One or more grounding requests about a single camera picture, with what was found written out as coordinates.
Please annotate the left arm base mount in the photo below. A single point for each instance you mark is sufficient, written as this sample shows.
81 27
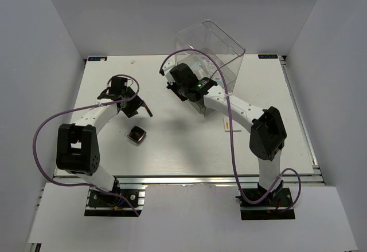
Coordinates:
99 204

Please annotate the clear acrylic makeup organizer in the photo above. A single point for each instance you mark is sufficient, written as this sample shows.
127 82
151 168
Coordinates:
210 52

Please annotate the blue table label right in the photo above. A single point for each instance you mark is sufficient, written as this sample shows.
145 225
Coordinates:
267 56

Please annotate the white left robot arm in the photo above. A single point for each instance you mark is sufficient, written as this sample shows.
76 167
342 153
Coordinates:
77 143

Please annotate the dark red lipstick tube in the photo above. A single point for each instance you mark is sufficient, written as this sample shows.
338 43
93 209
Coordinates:
148 110

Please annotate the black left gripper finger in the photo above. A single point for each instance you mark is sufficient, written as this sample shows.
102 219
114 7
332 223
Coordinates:
130 108
132 96

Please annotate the blue table label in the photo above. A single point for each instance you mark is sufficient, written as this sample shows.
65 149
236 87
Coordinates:
267 56
97 58

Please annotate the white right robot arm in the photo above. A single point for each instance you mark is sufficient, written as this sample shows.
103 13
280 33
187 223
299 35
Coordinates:
266 129

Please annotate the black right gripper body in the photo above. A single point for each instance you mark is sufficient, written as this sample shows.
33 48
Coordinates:
179 89

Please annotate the blue table label left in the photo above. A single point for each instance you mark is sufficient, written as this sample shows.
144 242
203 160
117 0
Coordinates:
97 58

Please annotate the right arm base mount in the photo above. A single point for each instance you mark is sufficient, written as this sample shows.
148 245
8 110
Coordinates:
268 209

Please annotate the clear packet blue label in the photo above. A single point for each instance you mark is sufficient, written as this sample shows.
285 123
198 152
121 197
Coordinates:
205 68

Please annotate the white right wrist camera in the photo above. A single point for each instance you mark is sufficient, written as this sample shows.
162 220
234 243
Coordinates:
166 73

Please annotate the aluminium table edge rail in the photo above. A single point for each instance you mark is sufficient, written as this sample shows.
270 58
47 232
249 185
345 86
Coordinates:
314 179

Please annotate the black square compact case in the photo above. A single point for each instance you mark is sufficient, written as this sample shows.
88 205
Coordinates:
136 134

